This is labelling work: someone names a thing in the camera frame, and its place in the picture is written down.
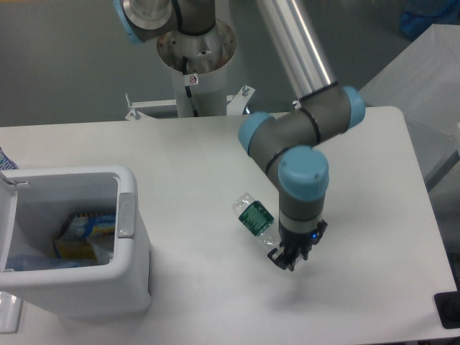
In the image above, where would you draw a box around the blue patterned packet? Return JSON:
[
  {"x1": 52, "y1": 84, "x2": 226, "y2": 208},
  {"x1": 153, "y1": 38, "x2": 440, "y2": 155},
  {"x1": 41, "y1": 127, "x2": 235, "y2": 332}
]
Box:
[{"x1": 0, "y1": 148, "x2": 18, "y2": 170}]

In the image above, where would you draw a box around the blue bag in corner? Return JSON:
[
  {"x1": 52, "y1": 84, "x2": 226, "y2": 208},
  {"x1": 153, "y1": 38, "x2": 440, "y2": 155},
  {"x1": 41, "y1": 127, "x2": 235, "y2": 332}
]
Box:
[{"x1": 399, "y1": 0, "x2": 459, "y2": 41}]

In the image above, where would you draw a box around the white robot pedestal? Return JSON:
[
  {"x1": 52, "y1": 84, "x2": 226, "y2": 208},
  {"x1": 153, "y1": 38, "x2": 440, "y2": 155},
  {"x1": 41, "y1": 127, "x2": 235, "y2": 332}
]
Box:
[{"x1": 157, "y1": 19, "x2": 236, "y2": 99}]

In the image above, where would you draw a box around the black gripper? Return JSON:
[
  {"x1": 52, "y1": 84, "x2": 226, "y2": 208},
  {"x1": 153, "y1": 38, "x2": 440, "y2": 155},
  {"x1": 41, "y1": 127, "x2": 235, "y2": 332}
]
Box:
[{"x1": 267, "y1": 220, "x2": 328, "y2": 272}]

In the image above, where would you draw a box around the white plastic trash can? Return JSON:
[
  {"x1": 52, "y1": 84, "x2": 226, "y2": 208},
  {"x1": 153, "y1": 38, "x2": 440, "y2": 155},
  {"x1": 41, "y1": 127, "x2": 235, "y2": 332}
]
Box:
[{"x1": 1, "y1": 166, "x2": 152, "y2": 317}]

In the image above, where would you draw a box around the black device at edge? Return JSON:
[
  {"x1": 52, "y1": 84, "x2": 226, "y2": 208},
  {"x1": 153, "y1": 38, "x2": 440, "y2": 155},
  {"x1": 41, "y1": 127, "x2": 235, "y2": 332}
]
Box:
[{"x1": 434, "y1": 291, "x2": 459, "y2": 329}]

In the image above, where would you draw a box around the white metal base bracket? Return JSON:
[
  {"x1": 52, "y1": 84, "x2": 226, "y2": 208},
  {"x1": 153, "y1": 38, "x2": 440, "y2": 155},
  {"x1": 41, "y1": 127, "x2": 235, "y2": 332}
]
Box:
[{"x1": 125, "y1": 85, "x2": 255, "y2": 120}]

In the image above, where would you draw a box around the yellow blue snack wrapper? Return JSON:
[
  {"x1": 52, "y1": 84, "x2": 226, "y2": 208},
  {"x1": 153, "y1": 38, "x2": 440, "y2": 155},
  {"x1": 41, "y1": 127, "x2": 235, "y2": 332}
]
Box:
[{"x1": 52, "y1": 212, "x2": 116, "y2": 265}]

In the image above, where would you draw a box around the black cable on pedestal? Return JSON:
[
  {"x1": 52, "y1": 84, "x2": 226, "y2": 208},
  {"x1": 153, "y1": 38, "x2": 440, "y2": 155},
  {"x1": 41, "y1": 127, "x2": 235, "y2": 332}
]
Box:
[{"x1": 181, "y1": 55, "x2": 200, "y2": 118}]

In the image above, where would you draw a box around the white covered side table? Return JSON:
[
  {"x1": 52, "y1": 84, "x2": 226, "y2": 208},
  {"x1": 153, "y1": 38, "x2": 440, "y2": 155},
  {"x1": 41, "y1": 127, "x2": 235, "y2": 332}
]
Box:
[{"x1": 361, "y1": 24, "x2": 459, "y2": 190}]

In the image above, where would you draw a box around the clear blue-tinted plastic bottle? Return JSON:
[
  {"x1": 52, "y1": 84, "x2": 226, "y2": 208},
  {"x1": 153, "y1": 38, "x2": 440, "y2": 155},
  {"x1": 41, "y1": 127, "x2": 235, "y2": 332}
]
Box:
[{"x1": 5, "y1": 254, "x2": 98, "y2": 272}]

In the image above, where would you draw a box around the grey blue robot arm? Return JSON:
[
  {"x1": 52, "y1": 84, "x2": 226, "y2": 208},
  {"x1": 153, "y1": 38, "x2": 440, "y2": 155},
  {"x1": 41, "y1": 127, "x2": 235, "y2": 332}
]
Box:
[{"x1": 114, "y1": 1, "x2": 366, "y2": 270}]

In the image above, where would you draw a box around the metal table clamp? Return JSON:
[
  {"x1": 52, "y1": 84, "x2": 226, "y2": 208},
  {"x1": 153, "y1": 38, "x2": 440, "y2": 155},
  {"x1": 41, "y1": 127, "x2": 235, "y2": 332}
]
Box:
[{"x1": 292, "y1": 100, "x2": 301, "y2": 109}]

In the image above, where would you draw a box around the clear bottle green label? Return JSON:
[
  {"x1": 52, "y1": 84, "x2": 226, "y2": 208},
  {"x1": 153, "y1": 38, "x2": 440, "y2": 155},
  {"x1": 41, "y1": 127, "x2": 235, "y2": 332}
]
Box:
[{"x1": 231, "y1": 193, "x2": 280, "y2": 252}]

